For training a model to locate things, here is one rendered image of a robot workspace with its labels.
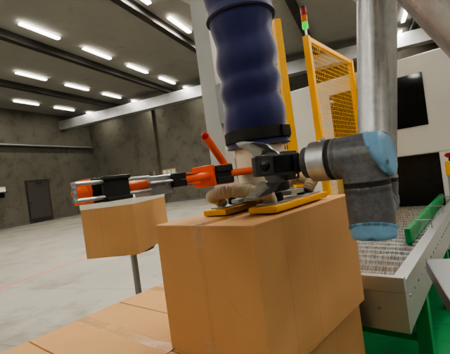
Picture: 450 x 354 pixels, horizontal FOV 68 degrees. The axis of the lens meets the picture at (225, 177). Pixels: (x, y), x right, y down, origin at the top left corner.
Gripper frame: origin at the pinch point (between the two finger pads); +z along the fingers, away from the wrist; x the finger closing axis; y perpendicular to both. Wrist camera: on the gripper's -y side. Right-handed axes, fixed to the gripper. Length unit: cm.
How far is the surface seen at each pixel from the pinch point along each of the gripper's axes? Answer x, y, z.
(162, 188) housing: -1.4, -18.7, 8.2
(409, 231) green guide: -45, 138, -6
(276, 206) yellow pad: -11.0, 11.2, -3.2
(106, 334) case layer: -53, -8, 66
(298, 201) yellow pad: -11.4, 23.5, -3.3
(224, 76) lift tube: 32.4, 18.5, 14.8
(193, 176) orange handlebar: 0.5, -8.2, 8.3
